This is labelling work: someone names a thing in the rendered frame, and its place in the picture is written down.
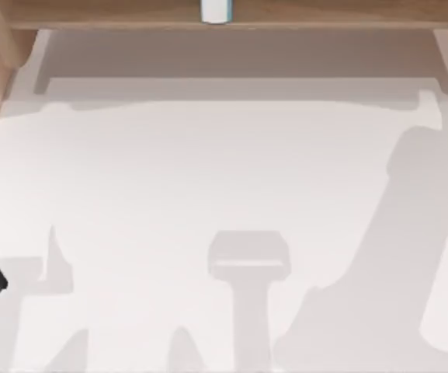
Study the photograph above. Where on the white and teal can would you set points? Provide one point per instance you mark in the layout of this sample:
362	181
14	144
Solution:
216	9

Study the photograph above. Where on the wooden open shelf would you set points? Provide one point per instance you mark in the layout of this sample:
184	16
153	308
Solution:
247	13

